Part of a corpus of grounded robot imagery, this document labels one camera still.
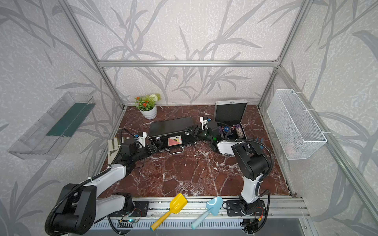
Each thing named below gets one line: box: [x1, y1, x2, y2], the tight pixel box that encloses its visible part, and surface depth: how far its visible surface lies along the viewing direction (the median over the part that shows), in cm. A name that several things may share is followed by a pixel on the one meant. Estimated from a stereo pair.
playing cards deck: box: [167, 135, 183, 147], surface depth 98 cm
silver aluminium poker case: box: [214, 99, 250, 153], surface depth 96 cm
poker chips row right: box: [235, 123, 245, 140], surface depth 103 cm
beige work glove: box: [107, 136, 122, 165], surface depth 98 cm
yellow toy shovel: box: [150, 193, 188, 232], surface depth 76 cm
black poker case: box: [147, 116, 198, 155], surface depth 96 cm
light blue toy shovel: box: [190, 196, 223, 230], surface depth 76 cm
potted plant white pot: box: [133, 93, 162, 120], surface depth 107 cm
